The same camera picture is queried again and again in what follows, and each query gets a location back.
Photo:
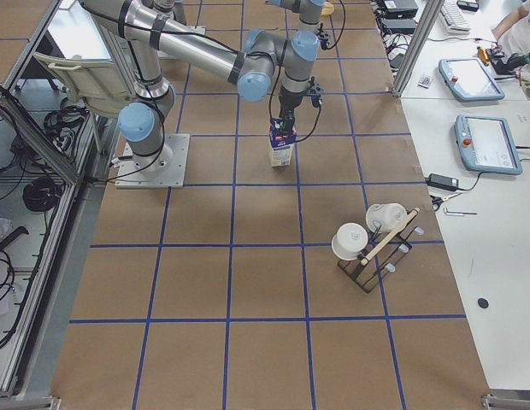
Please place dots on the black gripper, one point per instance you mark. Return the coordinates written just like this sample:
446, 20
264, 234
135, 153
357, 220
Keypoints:
288, 102

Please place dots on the blue white milk carton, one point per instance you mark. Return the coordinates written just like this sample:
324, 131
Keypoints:
281, 143

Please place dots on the white ribbed cup on rack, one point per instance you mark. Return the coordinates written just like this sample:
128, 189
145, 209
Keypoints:
383, 218

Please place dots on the wooden mug tree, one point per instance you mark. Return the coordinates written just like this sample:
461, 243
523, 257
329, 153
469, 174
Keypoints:
327, 9

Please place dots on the black power adapter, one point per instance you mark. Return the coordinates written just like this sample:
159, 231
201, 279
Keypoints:
442, 182

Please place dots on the far teach pendant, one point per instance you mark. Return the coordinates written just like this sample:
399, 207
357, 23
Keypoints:
469, 80

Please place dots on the teach pendant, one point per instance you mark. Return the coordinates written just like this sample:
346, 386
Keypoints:
486, 145
469, 80

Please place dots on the grey office chair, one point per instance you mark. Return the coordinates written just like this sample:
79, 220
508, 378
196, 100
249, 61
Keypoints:
97, 83

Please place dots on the near teach pendant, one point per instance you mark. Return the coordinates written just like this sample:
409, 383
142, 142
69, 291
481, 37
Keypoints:
486, 145

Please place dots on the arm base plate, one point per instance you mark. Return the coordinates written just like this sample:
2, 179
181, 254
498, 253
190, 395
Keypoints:
196, 29
168, 170

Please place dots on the wooden rack handle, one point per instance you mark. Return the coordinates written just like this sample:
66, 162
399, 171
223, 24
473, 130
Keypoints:
398, 229

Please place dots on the black wire cup rack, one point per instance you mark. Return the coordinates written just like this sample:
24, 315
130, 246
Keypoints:
379, 258

